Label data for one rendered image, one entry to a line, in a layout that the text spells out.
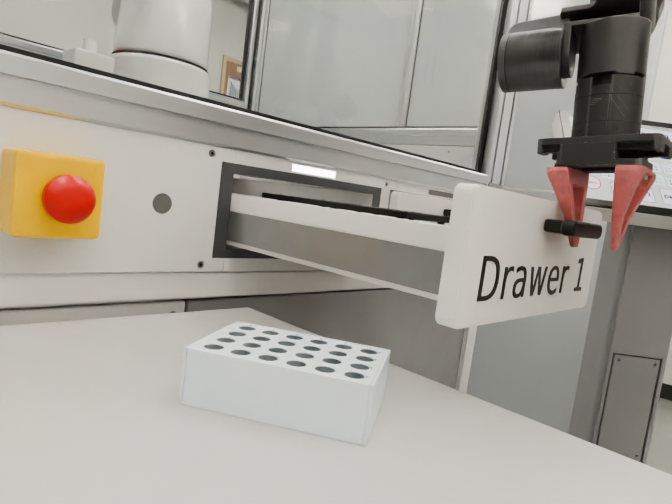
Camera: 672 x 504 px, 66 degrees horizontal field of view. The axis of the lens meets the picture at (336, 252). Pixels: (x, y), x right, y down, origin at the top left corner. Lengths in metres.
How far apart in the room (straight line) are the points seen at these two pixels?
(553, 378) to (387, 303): 1.50
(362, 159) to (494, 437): 0.50
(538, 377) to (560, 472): 1.99
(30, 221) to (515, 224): 0.40
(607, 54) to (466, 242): 0.23
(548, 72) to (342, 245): 0.25
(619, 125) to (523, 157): 1.81
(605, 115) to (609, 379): 1.03
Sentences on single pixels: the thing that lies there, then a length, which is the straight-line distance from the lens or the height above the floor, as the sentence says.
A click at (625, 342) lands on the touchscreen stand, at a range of 1.47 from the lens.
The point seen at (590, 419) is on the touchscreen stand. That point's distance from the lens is 1.51.
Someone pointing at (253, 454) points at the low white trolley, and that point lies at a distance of 0.31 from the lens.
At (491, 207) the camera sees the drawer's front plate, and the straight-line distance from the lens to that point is 0.42.
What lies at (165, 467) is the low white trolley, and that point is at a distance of 0.29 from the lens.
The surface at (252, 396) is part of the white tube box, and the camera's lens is 0.34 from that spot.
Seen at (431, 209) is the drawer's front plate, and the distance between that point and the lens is 0.90.
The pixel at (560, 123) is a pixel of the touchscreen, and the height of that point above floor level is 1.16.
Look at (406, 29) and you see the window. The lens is 0.89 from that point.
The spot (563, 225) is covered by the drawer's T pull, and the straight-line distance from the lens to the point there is 0.48.
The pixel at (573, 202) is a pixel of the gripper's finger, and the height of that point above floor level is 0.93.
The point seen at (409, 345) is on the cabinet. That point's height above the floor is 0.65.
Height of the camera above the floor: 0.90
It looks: 6 degrees down
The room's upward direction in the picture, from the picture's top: 7 degrees clockwise
